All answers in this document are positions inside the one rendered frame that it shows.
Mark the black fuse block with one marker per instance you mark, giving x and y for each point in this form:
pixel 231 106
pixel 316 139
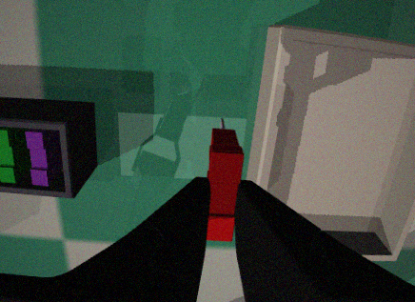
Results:
pixel 47 147

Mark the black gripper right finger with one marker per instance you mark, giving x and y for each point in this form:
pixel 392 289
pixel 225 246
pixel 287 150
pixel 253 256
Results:
pixel 284 258

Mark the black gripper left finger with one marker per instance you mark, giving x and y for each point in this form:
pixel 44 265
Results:
pixel 161 260

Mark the beige open tray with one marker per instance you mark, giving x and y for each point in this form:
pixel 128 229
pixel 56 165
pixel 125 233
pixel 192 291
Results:
pixel 334 137

